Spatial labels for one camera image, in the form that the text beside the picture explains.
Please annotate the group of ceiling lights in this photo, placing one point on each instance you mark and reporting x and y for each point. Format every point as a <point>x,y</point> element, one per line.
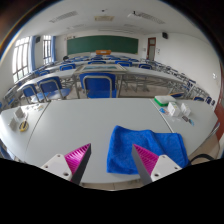
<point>63,16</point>

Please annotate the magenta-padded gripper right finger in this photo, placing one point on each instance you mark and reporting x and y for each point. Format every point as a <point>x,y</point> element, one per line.
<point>163,166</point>

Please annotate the green and white flat box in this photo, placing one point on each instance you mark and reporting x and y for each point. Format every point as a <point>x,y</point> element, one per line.
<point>164,100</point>

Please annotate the printed paper sheet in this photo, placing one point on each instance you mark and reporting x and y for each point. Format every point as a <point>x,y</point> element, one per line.
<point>39,107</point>

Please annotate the ceiling air vent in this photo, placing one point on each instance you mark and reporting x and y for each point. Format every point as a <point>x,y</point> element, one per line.
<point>104,18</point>

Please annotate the green chalkboard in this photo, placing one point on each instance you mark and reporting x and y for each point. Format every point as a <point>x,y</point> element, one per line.
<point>101,45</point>

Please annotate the small blue packet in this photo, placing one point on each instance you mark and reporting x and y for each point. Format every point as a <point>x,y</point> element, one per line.
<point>163,111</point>
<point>191,122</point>

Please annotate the orange lectern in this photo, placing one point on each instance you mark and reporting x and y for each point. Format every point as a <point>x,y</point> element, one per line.
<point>103,52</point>

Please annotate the grey framed console desk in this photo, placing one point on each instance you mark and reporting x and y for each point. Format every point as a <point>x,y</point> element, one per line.
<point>100,67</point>

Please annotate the black wall speaker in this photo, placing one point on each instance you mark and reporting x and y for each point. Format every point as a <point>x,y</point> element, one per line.
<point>165,35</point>
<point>38,39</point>

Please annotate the brown door with window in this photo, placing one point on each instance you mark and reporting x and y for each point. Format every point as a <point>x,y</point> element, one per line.
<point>151,48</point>

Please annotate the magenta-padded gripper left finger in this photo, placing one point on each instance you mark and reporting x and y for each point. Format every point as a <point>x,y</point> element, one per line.
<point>58,165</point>

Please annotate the small white box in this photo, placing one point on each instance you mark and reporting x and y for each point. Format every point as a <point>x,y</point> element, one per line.
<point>173,109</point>
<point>185,109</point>

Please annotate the blue towel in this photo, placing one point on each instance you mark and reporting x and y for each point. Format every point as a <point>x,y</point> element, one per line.
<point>126,150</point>

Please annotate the yellow tape roll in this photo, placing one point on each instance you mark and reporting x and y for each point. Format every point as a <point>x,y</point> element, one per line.
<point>23,126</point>

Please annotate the large white framed window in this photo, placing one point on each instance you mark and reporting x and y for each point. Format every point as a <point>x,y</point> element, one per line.
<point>20,60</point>

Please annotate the blue curtain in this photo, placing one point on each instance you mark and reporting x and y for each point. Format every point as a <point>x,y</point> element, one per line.
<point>33,53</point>
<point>53,49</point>

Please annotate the red-brown door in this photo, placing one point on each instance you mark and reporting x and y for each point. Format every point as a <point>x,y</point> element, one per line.
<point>220,116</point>

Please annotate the small dark card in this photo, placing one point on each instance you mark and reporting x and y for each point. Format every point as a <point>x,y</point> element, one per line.
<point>185,118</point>

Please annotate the narrow white framed window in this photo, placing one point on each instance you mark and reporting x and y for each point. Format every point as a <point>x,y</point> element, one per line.
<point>47,50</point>

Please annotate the group of white classroom desks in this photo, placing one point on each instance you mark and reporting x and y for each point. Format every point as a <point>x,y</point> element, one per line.
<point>143,71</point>

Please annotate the group of blue chairs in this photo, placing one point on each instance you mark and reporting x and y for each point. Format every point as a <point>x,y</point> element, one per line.
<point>98,85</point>

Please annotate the white ceiling projector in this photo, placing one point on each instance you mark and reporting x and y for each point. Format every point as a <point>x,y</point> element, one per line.
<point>132,14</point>

